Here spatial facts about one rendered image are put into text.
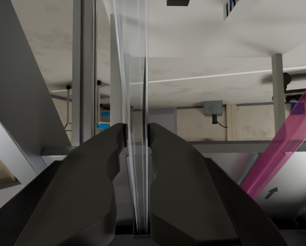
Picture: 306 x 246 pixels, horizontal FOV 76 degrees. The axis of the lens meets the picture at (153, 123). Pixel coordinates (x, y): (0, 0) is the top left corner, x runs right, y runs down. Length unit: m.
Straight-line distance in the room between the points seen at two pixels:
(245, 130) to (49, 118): 6.86
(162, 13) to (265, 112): 6.62
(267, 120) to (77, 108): 6.84
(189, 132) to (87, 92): 6.62
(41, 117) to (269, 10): 0.64
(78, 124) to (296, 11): 0.64
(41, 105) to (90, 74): 0.25
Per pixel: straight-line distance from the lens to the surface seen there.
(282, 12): 0.73
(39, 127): 0.18
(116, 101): 0.54
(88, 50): 0.44
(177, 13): 0.63
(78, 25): 0.47
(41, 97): 0.19
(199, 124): 6.95
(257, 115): 7.06
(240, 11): 0.58
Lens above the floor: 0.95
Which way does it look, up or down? 3 degrees down
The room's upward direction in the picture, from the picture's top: 179 degrees clockwise
